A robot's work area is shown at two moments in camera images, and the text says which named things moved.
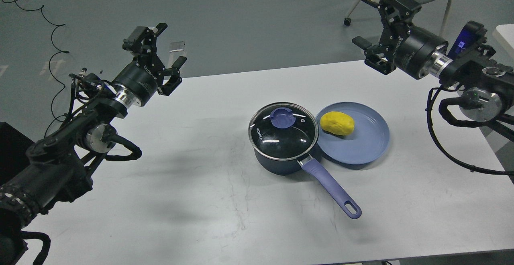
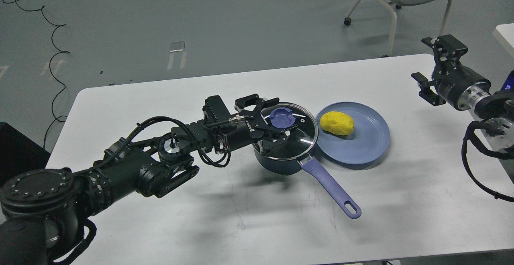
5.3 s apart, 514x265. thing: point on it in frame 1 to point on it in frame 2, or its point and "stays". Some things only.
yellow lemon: (337, 123) stays
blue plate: (368, 141) stays
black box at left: (13, 145) stays
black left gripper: (137, 84) to (248, 126)
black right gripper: (411, 47) to (461, 86)
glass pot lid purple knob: (282, 117) stays
